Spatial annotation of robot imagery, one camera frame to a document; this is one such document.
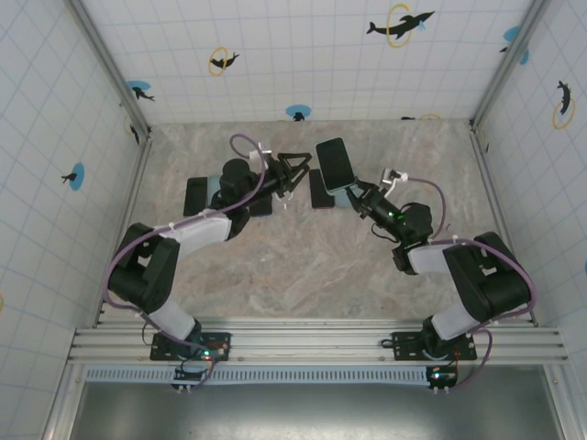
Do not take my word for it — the grey metal panel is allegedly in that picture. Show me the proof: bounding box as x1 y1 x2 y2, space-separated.
75 382 568 440

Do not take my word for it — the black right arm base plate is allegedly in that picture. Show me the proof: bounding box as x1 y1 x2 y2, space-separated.
393 330 478 363

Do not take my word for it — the black smartphone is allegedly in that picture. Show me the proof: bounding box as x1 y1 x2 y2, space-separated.
315 137 358 193

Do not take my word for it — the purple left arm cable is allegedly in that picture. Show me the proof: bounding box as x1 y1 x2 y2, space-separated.
103 132 271 391

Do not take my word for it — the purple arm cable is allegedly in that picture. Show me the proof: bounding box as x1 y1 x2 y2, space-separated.
103 132 271 391
406 176 537 391

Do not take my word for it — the purple smartphone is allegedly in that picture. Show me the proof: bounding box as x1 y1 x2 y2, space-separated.
308 169 337 211

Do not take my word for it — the aluminium corner post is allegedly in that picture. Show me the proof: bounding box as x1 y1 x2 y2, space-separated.
66 0 153 135
471 0 551 128

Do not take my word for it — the aluminium side rail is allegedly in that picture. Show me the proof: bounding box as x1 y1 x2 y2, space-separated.
468 119 538 327
93 132 155 327

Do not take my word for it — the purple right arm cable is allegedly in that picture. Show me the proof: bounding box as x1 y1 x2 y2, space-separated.
406 176 537 391

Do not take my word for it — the aluminium mounting rail frame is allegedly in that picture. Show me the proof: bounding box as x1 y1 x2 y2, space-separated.
67 319 571 367

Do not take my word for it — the white slotted cable duct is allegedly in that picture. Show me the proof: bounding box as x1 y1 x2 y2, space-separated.
84 365 435 384

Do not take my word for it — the small black controller board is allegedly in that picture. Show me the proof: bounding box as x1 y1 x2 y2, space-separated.
426 364 460 393
172 364 216 391

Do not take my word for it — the light blue phone case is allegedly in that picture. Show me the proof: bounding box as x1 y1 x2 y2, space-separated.
205 174 227 208

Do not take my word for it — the blue smartphone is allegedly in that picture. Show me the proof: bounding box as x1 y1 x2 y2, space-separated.
249 194 275 217

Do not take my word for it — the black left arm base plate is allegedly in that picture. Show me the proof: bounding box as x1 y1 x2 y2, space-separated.
150 330 233 363

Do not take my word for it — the silver edged smartphone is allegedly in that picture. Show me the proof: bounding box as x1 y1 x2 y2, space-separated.
183 175 210 218

